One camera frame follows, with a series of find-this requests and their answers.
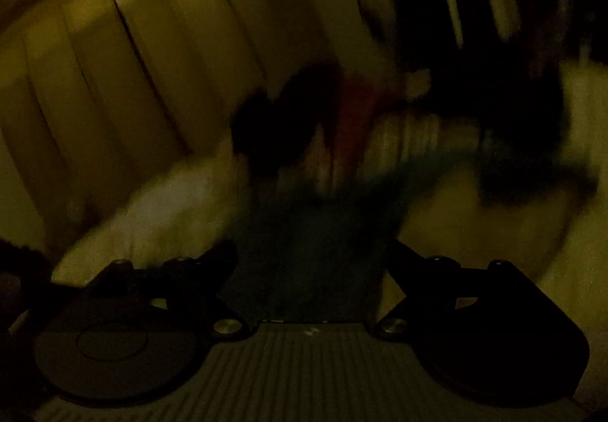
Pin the red cloth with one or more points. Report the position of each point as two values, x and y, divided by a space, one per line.
356 118

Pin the white cloth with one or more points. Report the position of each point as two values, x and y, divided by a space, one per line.
180 203

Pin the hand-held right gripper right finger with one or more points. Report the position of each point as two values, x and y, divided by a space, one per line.
397 258

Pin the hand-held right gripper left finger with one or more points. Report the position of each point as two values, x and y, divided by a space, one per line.
227 256

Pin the dark teal cloth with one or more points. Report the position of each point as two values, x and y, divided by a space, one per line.
308 241

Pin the slatted wooden panel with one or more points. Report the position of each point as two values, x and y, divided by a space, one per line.
118 84

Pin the light bed sheet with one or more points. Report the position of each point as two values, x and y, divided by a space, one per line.
560 251

